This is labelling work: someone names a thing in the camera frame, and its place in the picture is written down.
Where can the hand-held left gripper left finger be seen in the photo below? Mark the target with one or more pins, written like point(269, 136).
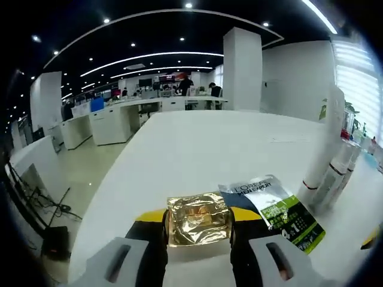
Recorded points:
point(143, 260)

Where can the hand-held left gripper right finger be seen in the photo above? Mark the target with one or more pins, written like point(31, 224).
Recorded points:
point(257, 263)

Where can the green black skincare sachet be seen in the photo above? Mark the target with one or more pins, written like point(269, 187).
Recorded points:
point(269, 206)

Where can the gold foil skincare sachet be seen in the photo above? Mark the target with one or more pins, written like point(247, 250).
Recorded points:
point(197, 219)

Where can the white skincare tube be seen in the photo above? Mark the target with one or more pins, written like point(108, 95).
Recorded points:
point(318, 161)

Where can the blue storage box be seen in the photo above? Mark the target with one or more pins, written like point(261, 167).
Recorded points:
point(97, 106)

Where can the black laptop stand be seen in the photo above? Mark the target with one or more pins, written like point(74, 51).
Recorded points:
point(57, 242)

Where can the green potted plant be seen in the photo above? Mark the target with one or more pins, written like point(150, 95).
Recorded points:
point(360, 125)

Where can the row of white office desks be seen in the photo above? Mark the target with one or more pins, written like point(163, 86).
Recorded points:
point(110, 125)

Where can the white window blind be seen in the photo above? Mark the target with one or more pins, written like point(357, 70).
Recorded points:
point(356, 83)

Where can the long ceiling light strip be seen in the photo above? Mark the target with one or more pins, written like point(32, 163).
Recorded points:
point(321, 16)

